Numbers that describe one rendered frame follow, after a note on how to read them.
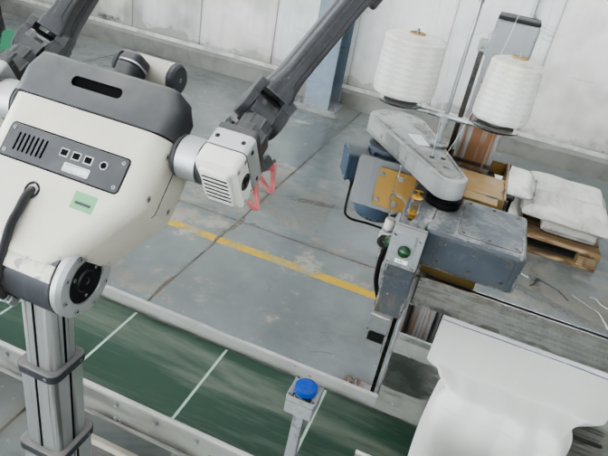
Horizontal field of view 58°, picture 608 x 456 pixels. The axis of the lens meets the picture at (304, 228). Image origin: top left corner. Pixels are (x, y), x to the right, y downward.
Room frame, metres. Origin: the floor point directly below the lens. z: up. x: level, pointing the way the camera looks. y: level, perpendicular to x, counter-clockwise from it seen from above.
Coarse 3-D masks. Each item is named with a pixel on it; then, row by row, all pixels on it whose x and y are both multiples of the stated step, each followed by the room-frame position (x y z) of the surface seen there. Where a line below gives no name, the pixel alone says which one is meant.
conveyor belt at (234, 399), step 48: (0, 336) 1.47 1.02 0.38; (96, 336) 1.56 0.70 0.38; (144, 336) 1.61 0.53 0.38; (192, 336) 1.67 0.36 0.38; (144, 384) 1.38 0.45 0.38; (192, 384) 1.42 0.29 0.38; (240, 384) 1.46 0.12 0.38; (288, 384) 1.51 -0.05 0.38; (240, 432) 1.25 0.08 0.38; (288, 432) 1.29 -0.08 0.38; (336, 432) 1.33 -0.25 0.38; (384, 432) 1.37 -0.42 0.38
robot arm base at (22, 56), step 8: (16, 48) 1.23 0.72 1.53; (24, 48) 1.23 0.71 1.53; (0, 56) 1.16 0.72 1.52; (8, 56) 1.16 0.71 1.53; (16, 56) 1.20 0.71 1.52; (24, 56) 1.22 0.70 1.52; (32, 56) 1.23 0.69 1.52; (8, 64) 1.15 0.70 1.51; (16, 64) 1.19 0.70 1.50; (24, 64) 1.20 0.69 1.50; (16, 72) 1.17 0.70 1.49
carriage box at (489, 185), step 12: (468, 168) 1.57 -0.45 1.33; (492, 168) 1.67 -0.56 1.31; (504, 168) 1.67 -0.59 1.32; (468, 180) 1.46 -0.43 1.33; (480, 180) 1.48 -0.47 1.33; (492, 180) 1.50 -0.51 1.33; (504, 180) 1.55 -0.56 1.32; (480, 192) 1.40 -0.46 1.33; (492, 192) 1.41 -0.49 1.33; (504, 192) 1.42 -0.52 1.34; (504, 204) 1.36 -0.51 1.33; (420, 276) 1.40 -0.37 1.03; (432, 276) 1.39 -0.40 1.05; (444, 276) 1.38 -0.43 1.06; (456, 276) 1.37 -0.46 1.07; (468, 288) 1.36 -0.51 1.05
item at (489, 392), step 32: (448, 352) 1.24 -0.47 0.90; (480, 352) 1.21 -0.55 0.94; (512, 352) 1.19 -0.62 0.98; (544, 352) 1.18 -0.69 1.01; (448, 384) 1.19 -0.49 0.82; (480, 384) 1.19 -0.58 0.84; (512, 384) 1.18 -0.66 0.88; (544, 384) 1.16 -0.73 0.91; (576, 384) 1.14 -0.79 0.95; (448, 416) 1.15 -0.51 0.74; (480, 416) 1.12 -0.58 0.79; (512, 416) 1.12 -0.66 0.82; (544, 416) 1.13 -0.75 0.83; (576, 416) 1.13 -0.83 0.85; (416, 448) 1.17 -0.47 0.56; (448, 448) 1.13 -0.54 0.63; (480, 448) 1.10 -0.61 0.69; (512, 448) 1.08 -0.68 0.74; (544, 448) 1.07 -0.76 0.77
